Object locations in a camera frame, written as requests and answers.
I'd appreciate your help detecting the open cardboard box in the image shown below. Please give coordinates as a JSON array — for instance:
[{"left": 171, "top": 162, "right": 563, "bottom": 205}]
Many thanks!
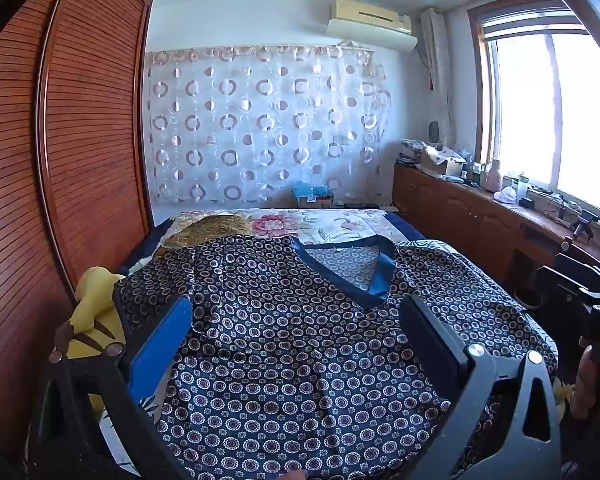
[{"left": 420, "top": 145, "right": 467, "bottom": 177}]

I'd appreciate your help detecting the blue box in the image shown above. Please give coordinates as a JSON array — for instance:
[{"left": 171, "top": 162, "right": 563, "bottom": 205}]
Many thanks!
[{"left": 292, "top": 182, "right": 335, "bottom": 209}]

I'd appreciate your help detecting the white air conditioner pipe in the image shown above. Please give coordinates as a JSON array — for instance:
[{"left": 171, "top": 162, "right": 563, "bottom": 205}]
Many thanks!
[{"left": 420, "top": 7, "right": 453, "bottom": 161}]

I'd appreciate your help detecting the navy blue bed sheet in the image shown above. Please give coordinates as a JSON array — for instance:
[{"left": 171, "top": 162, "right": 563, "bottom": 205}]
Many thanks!
[{"left": 120, "top": 210, "right": 428, "bottom": 276}]

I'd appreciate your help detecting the white plastic jug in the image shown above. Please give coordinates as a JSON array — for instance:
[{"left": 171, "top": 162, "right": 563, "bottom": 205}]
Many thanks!
[{"left": 482, "top": 160, "right": 503, "bottom": 192}]

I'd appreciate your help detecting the long wooden cabinet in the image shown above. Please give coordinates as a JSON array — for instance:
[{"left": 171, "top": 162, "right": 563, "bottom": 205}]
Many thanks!
[{"left": 392, "top": 162, "right": 600, "bottom": 301}]

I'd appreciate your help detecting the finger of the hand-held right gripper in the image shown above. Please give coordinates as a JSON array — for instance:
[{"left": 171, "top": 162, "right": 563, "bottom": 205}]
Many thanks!
[
  {"left": 554, "top": 253, "right": 600, "bottom": 287},
  {"left": 536, "top": 265, "right": 583, "bottom": 308}
]

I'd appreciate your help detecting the yellow plush toy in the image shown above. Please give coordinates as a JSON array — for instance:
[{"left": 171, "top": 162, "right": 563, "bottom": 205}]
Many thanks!
[{"left": 69, "top": 266, "right": 128, "bottom": 411}]

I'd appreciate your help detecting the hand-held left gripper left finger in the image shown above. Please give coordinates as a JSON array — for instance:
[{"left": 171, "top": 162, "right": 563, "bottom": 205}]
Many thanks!
[{"left": 35, "top": 295, "right": 201, "bottom": 480}]

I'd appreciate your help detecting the navy circle-patterned shirt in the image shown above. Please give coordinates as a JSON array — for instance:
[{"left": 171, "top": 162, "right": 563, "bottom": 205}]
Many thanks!
[{"left": 112, "top": 234, "right": 561, "bottom": 480}]

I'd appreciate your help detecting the dark waste bin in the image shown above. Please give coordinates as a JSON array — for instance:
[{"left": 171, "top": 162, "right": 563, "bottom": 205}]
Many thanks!
[{"left": 512, "top": 285, "right": 543, "bottom": 311}]

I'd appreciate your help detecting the person's right hand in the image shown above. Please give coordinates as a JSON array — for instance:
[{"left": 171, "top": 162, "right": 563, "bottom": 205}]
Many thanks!
[{"left": 570, "top": 345, "right": 600, "bottom": 417}]

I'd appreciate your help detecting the wooden slatted wardrobe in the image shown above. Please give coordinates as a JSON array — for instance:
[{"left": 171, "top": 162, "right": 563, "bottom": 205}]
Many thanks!
[{"left": 0, "top": 0, "right": 155, "bottom": 461}]

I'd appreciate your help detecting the wall air conditioner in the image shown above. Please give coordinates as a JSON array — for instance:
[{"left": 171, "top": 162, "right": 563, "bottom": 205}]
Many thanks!
[{"left": 328, "top": 0, "right": 413, "bottom": 36}]

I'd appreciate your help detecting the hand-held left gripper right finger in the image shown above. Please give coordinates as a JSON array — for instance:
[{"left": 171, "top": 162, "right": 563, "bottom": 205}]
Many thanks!
[{"left": 399, "top": 294, "right": 563, "bottom": 480}]

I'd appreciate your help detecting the wood-framed window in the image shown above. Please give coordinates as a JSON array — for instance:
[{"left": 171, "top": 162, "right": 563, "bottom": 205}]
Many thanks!
[{"left": 470, "top": 0, "right": 600, "bottom": 231}]

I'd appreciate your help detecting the small black tripod stand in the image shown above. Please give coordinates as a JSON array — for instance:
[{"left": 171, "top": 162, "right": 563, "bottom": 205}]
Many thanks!
[{"left": 572, "top": 209, "right": 600, "bottom": 241}]

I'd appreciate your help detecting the gold patterned pillow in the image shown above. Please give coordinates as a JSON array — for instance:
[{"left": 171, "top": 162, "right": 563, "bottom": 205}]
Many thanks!
[{"left": 161, "top": 214, "right": 253, "bottom": 251}]

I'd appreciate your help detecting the sheer circle-patterned curtain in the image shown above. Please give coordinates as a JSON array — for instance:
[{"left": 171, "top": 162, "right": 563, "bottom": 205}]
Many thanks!
[{"left": 145, "top": 45, "right": 393, "bottom": 206}]

